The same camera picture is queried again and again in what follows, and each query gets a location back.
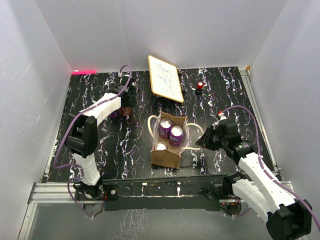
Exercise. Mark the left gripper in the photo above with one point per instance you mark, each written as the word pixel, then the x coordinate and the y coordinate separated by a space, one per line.
pixel 131 104

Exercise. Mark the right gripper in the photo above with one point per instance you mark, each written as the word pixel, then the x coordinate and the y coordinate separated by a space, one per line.
pixel 205 141

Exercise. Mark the red cola can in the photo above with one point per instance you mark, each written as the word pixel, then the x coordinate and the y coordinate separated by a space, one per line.
pixel 160 146
pixel 125 111

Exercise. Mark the purple soda can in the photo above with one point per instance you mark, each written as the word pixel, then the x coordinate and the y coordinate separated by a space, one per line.
pixel 114 114
pixel 176 136
pixel 165 127

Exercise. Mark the canvas tote bag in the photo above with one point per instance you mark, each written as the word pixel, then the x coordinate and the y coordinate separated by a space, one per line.
pixel 171 157

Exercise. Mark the red cola can front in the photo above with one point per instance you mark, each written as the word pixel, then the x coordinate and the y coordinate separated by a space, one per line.
pixel 160 146

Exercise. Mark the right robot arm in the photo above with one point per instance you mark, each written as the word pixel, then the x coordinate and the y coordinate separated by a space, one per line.
pixel 285 216

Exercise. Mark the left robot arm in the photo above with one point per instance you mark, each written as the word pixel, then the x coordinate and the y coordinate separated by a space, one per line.
pixel 82 140

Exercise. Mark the purple soda can back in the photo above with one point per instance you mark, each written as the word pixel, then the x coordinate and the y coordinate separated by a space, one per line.
pixel 165 127

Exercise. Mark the pink tape strip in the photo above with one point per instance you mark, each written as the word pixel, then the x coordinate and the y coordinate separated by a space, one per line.
pixel 83 72

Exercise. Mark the red emergency button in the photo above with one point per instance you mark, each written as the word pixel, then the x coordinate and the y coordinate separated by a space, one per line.
pixel 199 89

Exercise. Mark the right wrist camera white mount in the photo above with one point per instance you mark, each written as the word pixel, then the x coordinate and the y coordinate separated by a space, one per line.
pixel 220 116

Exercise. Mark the white board with wooden frame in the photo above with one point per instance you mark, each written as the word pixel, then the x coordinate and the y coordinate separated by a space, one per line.
pixel 164 79

